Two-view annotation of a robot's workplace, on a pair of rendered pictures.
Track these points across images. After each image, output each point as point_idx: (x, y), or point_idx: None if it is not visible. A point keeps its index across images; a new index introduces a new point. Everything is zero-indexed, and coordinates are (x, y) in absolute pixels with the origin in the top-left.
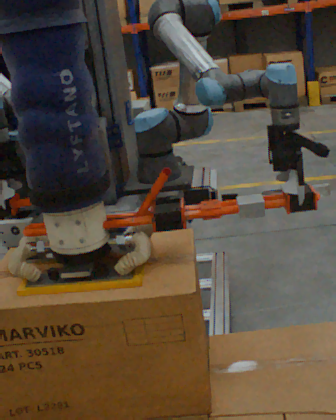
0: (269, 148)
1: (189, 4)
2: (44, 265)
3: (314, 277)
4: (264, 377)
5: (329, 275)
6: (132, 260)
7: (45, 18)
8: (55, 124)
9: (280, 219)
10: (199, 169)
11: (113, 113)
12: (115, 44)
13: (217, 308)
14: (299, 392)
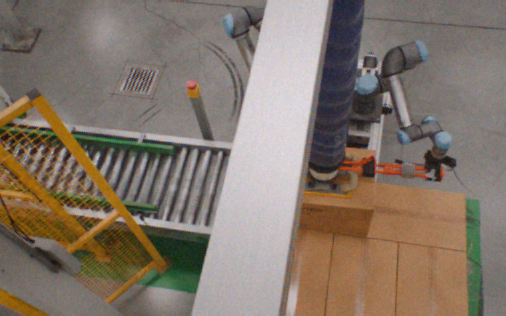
0: (425, 157)
1: (409, 62)
2: None
3: (448, 89)
4: (394, 220)
5: (459, 90)
6: (349, 189)
7: (334, 126)
8: (328, 152)
9: (440, 7)
10: None
11: None
12: None
13: (375, 124)
14: (408, 233)
